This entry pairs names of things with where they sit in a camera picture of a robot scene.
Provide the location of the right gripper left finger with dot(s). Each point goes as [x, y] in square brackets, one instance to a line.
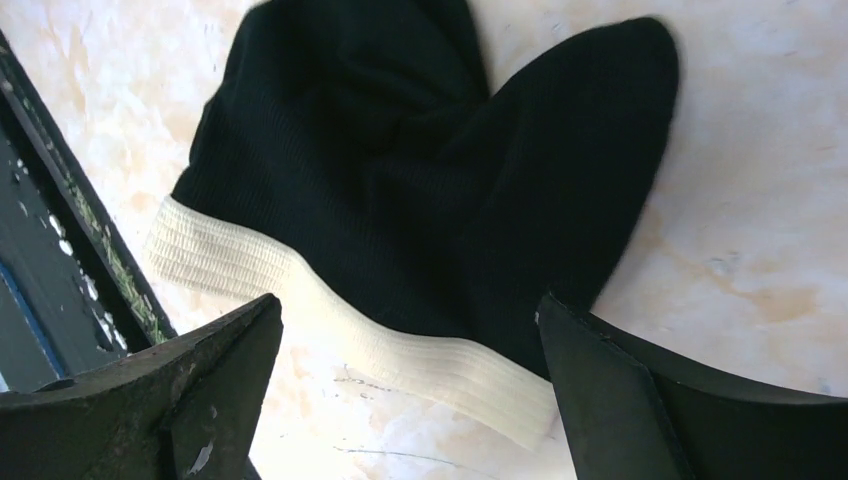
[184, 409]

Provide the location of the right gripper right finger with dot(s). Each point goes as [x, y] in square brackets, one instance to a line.
[634, 410]

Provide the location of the black underwear white waistband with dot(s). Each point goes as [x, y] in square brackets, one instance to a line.
[354, 163]

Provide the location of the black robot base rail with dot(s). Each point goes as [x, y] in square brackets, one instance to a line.
[73, 298]

